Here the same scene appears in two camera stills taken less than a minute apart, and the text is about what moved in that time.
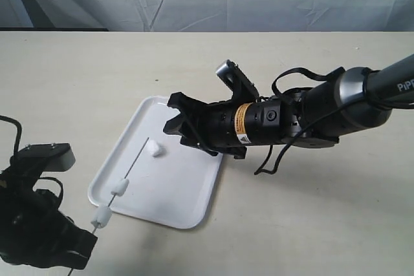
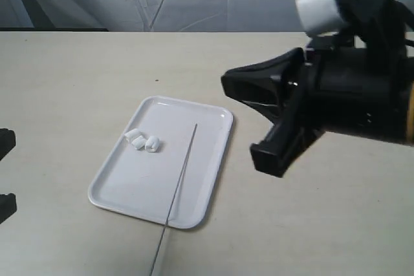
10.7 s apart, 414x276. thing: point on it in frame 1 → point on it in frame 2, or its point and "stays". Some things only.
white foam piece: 152,147 → 134,133
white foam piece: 101,216 → 152,143
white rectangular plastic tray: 151,175 stays
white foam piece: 120,187 → 139,142
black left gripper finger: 70,245 → 8,141
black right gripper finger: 180,125 → 291,136
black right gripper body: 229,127 → 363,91
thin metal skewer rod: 127,175 → 173,200
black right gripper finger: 187,105 → 265,84
